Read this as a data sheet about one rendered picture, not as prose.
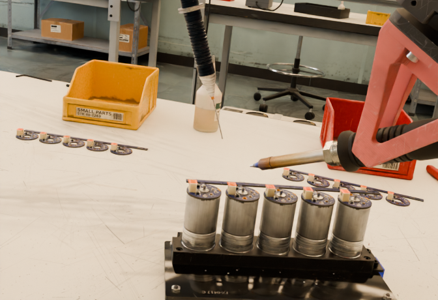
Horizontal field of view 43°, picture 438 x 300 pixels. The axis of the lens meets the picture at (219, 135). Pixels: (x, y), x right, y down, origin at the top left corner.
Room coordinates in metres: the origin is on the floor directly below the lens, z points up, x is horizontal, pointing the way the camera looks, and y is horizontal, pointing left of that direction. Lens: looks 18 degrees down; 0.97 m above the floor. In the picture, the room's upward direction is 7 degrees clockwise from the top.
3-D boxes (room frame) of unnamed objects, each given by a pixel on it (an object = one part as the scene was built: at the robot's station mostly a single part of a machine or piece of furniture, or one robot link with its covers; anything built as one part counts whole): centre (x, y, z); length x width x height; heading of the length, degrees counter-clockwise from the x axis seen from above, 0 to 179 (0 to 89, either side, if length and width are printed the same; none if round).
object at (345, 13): (2.84, -0.44, 0.77); 0.24 x 0.16 x 0.04; 63
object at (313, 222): (0.37, -0.08, 0.79); 0.02 x 0.02 x 0.05
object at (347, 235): (0.38, -0.11, 0.79); 0.02 x 0.02 x 0.05
